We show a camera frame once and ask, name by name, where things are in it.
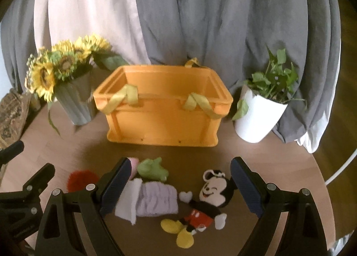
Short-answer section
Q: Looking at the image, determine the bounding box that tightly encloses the grey ribbed vase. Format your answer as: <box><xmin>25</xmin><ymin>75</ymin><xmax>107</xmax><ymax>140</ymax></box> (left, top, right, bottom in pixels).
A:
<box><xmin>54</xmin><ymin>70</ymin><xmax>98</xmax><ymax>126</ymax></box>

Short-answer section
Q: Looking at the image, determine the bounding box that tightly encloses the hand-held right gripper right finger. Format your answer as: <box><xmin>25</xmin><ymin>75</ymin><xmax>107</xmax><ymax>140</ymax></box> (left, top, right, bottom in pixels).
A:
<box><xmin>230</xmin><ymin>156</ymin><xmax>328</xmax><ymax>256</ymax></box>

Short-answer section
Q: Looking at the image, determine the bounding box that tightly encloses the orange plastic crate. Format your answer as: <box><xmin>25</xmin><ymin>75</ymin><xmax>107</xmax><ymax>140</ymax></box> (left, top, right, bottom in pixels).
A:
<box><xmin>93</xmin><ymin>58</ymin><xmax>234</xmax><ymax>148</ymax></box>

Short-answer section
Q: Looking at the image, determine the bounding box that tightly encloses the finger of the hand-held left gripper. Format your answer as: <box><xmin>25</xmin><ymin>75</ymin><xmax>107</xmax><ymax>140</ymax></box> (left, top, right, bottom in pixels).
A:
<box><xmin>17</xmin><ymin>163</ymin><xmax>56</xmax><ymax>212</ymax></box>
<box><xmin>0</xmin><ymin>141</ymin><xmax>25</xmax><ymax>165</ymax></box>

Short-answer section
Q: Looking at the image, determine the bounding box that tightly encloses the artificial sunflower bouquet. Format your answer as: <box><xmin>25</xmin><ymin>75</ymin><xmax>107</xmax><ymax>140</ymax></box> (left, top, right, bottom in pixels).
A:
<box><xmin>25</xmin><ymin>34</ymin><xmax>130</xmax><ymax>136</ymax></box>

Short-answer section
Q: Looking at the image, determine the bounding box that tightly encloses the white ribbed plant pot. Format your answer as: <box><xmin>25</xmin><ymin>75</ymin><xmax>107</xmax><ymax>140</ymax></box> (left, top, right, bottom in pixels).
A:
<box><xmin>234</xmin><ymin>84</ymin><xmax>288</xmax><ymax>143</ymax></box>

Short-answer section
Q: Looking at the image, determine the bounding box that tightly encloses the grey curtain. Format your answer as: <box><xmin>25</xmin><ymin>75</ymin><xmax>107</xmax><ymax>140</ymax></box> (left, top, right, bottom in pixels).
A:
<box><xmin>0</xmin><ymin>0</ymin><xmax>342</xmax><ymax>143</ymax></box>

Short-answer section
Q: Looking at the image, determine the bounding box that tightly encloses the brown woven basket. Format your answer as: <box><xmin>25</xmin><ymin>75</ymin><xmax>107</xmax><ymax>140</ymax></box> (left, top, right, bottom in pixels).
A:
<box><xmin>0</xmin><ymin>89</ymin><xmax>31</xmax><ymax>149</ymax></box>

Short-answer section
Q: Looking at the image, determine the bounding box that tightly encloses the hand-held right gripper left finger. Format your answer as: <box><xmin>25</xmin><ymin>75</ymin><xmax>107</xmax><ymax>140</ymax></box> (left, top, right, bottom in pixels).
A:
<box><xmin>35</xmin><ymin>157</ymin><xmax>132</xmax><ymax>256</ymax></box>

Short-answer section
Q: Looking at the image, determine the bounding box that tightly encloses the purple towel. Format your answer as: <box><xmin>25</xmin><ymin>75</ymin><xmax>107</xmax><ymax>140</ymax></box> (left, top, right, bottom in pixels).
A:
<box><xmin>137</xmin><ymin>181</ymin><xmax>179</xmax><ymax>217</ymax></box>

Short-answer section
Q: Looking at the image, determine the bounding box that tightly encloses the red fluffy ball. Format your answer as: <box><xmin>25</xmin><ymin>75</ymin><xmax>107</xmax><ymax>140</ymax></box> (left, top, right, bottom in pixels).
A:
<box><xmin>66</xmin><ymin>170</ymin><xmax>99</xmax><ymax>193</ymax></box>

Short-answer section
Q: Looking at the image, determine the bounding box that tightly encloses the mouse plush toy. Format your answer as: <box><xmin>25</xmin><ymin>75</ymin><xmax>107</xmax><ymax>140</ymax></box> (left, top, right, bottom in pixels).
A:
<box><xmin>160</xmin><ymin>169</ymin><xmax>237</xmax><ymax>248</ymax></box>

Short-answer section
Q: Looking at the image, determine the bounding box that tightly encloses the white curved tube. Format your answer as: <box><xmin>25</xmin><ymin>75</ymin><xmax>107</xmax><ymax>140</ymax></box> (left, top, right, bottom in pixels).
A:
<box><xmin>325</xmin><ymin>148</ymin><xmax>357</xmax><ymax>185</ymax></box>

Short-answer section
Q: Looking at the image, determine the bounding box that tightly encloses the pink soft sponge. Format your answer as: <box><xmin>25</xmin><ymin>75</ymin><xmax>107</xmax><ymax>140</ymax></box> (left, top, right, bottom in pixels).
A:
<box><xmin>127</xmin><ymin>157</ymin><xmax>140</xmax><ymax>181</ymax></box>

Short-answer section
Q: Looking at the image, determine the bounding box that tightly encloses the green leafy plant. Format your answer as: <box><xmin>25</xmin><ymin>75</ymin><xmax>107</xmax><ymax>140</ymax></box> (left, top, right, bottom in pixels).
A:
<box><xmin>231</xmin><ymin>45</ymin><xmax>307</xmax><ymax>121</ymax></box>

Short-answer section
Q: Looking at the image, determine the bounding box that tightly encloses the green plush toy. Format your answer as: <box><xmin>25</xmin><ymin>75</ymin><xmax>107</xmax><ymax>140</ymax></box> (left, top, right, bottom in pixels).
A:
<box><xmin>137</xmin><ymin>157</ymin><xmax>169</xmax><ymax>182</ymax></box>

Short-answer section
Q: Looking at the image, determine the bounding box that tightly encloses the white sheer curtain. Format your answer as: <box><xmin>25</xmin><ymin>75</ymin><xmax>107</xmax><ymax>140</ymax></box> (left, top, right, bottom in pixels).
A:
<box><xmin>33</xmin><ymin>0</ymin><xmax>152</xmax><ymax>67</ymax></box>

